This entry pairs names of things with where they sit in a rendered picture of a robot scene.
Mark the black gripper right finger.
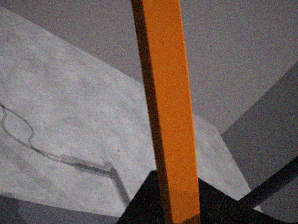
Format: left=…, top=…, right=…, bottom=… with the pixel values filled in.
left=197, top=177, right=289, bottom=224

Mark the orange bar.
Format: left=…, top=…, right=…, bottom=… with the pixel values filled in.
left=132, top=0, right=201, bottom=224

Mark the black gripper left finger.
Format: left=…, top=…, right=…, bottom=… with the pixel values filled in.
left=116, top=171, right=165, bottom=224

